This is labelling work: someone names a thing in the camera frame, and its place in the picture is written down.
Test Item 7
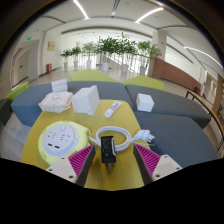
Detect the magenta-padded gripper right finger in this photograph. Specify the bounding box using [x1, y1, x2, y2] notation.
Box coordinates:
[132, 143, 184, 186]

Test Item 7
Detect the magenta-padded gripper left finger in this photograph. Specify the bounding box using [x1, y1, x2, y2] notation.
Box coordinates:
[45, 143, 97, 188]

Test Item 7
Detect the dark multi-port charger block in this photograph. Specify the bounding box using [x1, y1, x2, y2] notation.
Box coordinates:
[100, 135, 118, 172]

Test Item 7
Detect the round white yellow-green power strip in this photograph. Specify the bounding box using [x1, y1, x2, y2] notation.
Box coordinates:
[37, 120, 92, 166]

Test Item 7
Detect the grey upholstered seat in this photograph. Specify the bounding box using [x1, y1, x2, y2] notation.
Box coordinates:
[10, 80, 134, 128]
[124, 83, 213, 129]
[133, 110, 219, 169]

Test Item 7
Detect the soft tissue pack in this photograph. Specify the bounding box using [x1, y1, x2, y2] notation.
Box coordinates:
[38, 91, 74, 114]

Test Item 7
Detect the white cube box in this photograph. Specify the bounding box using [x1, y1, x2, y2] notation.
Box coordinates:
[135, 92, 155, 113]

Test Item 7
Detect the large white box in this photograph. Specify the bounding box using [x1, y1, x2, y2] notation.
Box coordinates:
[70, 84, 101, 116]

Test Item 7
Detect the white tube with red print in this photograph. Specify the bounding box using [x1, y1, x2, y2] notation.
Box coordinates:
[104, 100, 123, 119]

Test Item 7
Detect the dark grey pouf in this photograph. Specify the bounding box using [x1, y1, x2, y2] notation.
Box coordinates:
[0, 98, 13, 126]

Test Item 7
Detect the small white stacked box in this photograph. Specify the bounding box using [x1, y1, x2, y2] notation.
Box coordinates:
[50, 78, 69, 94]

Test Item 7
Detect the green upholstered seat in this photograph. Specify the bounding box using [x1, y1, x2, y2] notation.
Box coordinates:
[122, 75, 165, 91]
[68, 69, 121, 84]
[3, 80, 30, 104]

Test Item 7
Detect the group of potted plants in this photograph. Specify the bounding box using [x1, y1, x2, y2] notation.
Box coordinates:
[59, 32, 163, 76]

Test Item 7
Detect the group of ceiling strip lights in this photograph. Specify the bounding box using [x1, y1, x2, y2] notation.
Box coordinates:
[72, 0, 224, 69]

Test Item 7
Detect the white coiled cable with plug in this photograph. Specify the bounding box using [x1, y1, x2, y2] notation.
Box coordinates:
[87, 125, 156, 153]

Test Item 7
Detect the wooden bench with black frame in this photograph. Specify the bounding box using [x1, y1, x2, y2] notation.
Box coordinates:
[184, 89, 224, 151]

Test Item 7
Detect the framed wall picture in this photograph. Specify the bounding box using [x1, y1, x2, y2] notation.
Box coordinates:
[47, 41, 57, 52]

